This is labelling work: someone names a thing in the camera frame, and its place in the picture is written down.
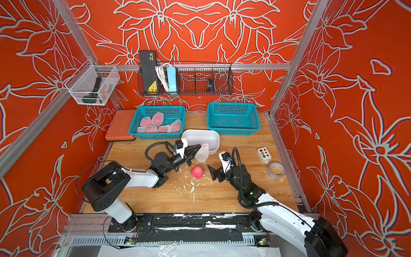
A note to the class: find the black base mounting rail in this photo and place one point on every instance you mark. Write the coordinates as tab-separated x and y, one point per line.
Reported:
190	228

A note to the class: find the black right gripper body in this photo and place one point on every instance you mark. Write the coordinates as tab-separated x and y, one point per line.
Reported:
231	178

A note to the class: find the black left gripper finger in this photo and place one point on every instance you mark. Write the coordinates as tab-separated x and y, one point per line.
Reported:
179	143
191	151

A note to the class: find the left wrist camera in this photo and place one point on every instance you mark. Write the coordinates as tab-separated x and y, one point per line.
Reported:
181	150

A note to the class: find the teal left plastic basket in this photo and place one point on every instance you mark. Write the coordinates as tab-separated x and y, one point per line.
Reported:
171	113

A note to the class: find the teal right plastic basket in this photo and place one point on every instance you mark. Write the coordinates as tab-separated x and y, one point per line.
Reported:
234	119

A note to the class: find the teal plastic basket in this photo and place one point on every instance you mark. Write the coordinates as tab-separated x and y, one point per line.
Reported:
234	119
171	113

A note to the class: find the orange foam pad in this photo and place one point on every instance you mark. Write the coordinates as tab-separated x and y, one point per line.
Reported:
119	127

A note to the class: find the black wire wall basket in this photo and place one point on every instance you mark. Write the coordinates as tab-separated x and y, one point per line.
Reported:
192	79

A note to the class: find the light blue box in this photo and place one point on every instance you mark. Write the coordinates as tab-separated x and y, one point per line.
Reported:
172	79

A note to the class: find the white button control box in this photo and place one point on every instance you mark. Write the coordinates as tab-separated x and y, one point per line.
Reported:
264	155

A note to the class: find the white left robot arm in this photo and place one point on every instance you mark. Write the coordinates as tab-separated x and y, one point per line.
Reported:
103	189

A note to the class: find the black rectangular device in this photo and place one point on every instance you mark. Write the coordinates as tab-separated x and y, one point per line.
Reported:
148	65

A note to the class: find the clear tape roll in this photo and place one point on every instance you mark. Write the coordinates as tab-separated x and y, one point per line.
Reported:
275	170

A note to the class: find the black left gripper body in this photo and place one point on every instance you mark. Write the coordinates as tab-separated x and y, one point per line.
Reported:
174	163

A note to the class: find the small dark blue object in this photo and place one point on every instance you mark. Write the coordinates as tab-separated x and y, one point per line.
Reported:
211	85

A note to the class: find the white plastic tray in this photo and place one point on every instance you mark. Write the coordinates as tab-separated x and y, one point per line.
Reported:
210	137

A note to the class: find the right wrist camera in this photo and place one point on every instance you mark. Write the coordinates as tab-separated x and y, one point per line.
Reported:
226	161

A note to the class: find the clear acrylic wall box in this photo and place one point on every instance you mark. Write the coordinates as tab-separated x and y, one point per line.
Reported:
82	82

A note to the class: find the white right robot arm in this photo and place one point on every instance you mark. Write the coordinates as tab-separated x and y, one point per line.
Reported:
314	237

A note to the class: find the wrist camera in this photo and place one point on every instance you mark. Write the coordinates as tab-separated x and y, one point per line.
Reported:
226	161
181	150

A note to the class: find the dark tool in clear box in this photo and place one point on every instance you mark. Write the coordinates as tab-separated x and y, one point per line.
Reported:
93	96

